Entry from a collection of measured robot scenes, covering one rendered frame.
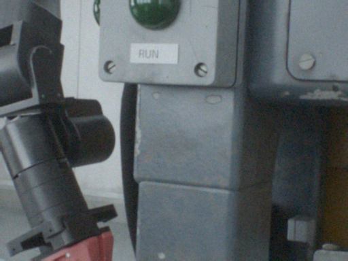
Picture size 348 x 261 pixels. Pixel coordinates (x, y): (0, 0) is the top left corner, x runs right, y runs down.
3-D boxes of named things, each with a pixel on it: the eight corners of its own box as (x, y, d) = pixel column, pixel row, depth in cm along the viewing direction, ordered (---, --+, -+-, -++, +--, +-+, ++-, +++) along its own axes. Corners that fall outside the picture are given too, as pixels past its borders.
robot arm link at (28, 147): (-22, 130, 66) (14, 105, 63) (30, 125, 72) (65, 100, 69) (4, 196, 65) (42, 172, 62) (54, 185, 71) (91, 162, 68)
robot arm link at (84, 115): (-33, 66, 68) (27, 45, 63) (48, 66, 78) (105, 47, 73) (-10, 184, 68) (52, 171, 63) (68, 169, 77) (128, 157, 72)
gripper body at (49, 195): (122, 219, 68) (94, 153, 69) (62, 236, 59) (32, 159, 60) (73, 244, 71) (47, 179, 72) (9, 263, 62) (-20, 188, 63)
